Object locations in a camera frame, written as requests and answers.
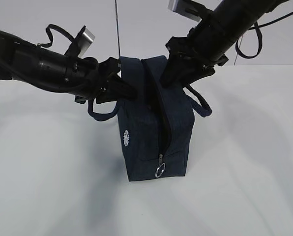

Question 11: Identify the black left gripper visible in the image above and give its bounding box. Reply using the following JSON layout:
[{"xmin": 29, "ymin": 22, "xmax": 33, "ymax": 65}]
[{"xmin": 74, "ymin": 57, "xmax": 138, "ymax": 104}]

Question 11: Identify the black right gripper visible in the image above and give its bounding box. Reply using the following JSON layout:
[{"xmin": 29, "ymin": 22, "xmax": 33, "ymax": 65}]
[{"xmin": 160, "ymin": 27, "xmax": 228, "ymax": 88}]

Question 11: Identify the dark navy lunch bag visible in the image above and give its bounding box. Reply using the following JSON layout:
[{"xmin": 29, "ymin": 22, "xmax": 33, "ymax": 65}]
[{"xmin": 88, "ymin": 56, "xmax": 212, "ymax": 181}]

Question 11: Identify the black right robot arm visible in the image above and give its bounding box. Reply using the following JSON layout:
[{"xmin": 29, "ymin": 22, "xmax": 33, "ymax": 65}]
[{"xmin": 160, "ymin": 0, "xmax": 283, "ymax": 87}]

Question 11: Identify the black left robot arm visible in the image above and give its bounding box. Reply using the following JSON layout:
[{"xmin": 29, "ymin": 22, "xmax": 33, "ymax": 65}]
[{"xmin": 0, "ymin": 24, "xmax": 137, "ymax": 104}]

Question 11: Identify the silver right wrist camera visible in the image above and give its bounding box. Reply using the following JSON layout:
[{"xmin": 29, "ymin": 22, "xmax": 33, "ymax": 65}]
[{"xmin": 168, "ymin": 0, "xmax": 201, "ymax": 22}]

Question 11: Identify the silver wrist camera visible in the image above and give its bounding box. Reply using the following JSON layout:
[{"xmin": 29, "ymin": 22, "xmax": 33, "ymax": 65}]
[
  {"xmin": 168, "ymin": 0, "xmax": 201, "ymax": 22},
  {"xmin": 64, "ymin": 26, "xmax": 95, "ymax": 58}
]

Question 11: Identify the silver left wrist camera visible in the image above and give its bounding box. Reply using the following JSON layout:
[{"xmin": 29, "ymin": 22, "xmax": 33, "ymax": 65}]
[{"xmin": 64, "ymin": 26, "xmax": 95, "ymax": 58}]

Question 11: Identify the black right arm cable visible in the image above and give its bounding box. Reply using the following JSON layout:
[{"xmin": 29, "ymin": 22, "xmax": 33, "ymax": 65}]
[{"xmin": 234, "ymin": 0, "xmax": 293, "ymax": 59}]

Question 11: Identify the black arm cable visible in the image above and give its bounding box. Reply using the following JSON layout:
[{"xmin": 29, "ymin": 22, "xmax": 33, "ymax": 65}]
[
  {"xmin": 234, "ymin": 0, "xmax": 293, "ymax": 59},
  {"xmin": 37, "ymin": 24, "xmax": 76, "ymax": 49}
]

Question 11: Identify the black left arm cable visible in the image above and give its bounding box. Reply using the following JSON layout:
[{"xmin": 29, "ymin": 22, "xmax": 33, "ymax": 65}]
[{"xmin": 37, "ymin": 24, "xmax": 76, "ymax": 49}]

